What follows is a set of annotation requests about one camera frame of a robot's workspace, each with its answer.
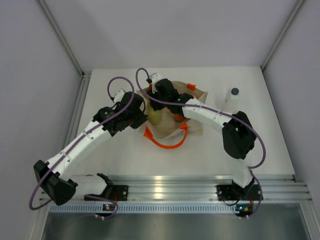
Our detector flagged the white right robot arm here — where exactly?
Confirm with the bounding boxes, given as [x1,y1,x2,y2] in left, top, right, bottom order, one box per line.
[147,78,257,199]

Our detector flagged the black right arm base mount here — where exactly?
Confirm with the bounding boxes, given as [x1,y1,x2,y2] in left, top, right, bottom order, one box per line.
[216,184,262,202]

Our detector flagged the aluminium frame post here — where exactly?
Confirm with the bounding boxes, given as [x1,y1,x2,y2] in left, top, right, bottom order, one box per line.
[35,0,84,77]
[260,0,307,73]

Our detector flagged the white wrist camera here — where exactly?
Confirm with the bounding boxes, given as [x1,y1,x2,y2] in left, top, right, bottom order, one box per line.
[146,73,163,93]
[112,88,126,103]

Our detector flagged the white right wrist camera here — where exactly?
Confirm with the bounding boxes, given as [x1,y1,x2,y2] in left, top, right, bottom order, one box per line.
[146,73,163,93]

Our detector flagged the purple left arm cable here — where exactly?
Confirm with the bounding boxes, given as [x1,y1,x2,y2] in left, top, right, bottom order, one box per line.
[28,76,136,220]

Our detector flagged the green pump lotion bottle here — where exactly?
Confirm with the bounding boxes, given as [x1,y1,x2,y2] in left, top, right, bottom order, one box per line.
[147,99,162,126]

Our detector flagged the aluminium rail base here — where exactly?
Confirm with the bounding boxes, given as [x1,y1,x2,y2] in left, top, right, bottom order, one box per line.
[109,174,312,203]

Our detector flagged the beige canvas bag orange handles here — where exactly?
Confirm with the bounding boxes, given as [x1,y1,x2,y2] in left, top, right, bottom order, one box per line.
[137,90,203,150]

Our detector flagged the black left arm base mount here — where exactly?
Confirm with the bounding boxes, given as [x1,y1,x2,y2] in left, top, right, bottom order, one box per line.
[84,185,129,202]

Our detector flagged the slotted grey cable duct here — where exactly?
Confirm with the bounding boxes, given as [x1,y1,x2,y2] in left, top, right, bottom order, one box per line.
[49,202,250,214]

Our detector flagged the left aluminium frame post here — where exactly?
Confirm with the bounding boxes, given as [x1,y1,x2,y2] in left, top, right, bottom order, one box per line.
[35,0,84,77]

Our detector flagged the right aluminium frame post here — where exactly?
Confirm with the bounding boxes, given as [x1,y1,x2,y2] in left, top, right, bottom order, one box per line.
[260,0,307,73]

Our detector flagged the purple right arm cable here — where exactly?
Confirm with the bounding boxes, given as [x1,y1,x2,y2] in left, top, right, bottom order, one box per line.
[135,67,267,220]

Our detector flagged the orange bottle blue spray top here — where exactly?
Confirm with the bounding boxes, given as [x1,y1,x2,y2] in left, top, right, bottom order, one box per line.
[173,114,186,123]

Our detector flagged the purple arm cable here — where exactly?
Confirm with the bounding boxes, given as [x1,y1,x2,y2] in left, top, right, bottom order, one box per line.
[28,76,136,220]
[135,67,267,220]

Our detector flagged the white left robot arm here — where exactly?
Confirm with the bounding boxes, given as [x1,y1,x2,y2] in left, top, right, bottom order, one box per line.
[33,89,148,206]

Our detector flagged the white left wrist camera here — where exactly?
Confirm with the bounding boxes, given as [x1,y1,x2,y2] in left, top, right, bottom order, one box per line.
[112,88,126,103]

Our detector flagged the white square bottle black cap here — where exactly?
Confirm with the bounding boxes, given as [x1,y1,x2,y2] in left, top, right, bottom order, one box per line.
[222,87,240,113]

